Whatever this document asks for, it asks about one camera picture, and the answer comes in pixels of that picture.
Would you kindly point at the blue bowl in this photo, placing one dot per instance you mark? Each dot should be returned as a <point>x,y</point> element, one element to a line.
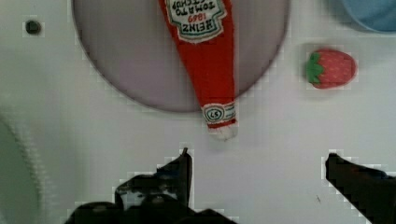
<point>378,16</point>

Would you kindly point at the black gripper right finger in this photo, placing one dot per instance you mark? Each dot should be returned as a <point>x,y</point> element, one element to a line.
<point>372,192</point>

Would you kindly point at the red plush strawberry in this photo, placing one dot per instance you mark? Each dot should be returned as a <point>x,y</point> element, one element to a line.
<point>330,68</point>

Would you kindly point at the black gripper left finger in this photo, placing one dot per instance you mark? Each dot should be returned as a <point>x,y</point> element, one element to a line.
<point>159,198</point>

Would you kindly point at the grey round plate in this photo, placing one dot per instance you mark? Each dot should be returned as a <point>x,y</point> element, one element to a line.
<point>129,44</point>

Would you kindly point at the red plush ketchup bottle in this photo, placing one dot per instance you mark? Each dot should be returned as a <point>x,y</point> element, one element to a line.
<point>203,33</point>

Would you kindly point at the green perforated colander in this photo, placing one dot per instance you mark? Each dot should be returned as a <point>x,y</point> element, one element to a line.
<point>20,196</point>

